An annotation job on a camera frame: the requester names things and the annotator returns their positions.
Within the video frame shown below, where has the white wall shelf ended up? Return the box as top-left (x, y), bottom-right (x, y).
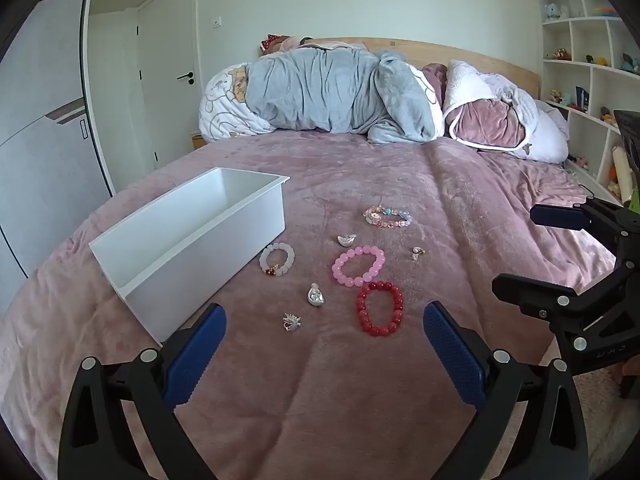
top-left (530, 0), bottom-right (640, 206)

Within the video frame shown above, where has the white cartoon print quilt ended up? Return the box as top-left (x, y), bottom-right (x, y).
top-left (199, 62), bottom-right (271, 142)

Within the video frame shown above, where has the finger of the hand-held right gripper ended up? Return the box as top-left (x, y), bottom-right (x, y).
top-left (492, 259), bottom-right (640, 330)
top-left (530, 199), bottom-right (640, 257)

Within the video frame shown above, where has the red bead bracelet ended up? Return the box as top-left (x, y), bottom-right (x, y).
top-left (355, 281), bottom-right (405, 337)

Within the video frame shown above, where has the wooden headboard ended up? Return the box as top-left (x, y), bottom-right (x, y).
top-left (260, 37), bottom-right (541, 101)

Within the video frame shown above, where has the red polka dot bow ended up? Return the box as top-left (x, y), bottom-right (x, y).
top-left (259, 33), bottom-right (301, 54)

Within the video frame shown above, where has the white bead bracelet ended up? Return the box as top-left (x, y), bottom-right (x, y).
top-left (259, 242), bottom-right (296, 278)

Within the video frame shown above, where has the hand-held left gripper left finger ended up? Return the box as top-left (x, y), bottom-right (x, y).
top-left (59, 303), bottom-right (227, 480)

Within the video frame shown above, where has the white door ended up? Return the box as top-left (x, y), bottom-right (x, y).
top-left (137, 0), bottom-right (198, 173)

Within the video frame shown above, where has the cream cylinder pillow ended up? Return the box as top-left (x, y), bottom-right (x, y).
top-left (611, 146), bottom-right (637, 197)

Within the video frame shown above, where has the pink and white quilt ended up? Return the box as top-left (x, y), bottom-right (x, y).
top-left (442, 59), bottom-right (571, 163)

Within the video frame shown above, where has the multicolour bead bracelet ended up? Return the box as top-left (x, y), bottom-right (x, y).
top-left (363, 205), bottom-right (412, 229)

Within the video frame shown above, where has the grey wardrobe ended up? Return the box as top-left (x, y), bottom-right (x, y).
top-left (0, 0), bottom-right (115, 281)

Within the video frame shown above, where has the white plastic box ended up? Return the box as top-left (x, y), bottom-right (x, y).
top-left (89, 166), bottom-right (291, 345)

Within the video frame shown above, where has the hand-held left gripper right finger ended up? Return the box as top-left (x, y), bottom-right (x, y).
top-left (422, 301), bottom-right (591, 480)

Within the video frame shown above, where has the grey quilt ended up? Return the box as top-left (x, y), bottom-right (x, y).
top-left (246, 45), bottom-right (436, 143)

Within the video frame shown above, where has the mauve pillow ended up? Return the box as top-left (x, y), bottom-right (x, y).
top-left (420, 62), bottom-right (448, 108)

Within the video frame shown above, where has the pink bed blanket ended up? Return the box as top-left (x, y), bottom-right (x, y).
top-left (0, 132), bottom-right (618, 480)

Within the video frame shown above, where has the pink bead bracelet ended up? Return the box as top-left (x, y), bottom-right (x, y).
top-left (332, 245), bottom-right (386, 288)

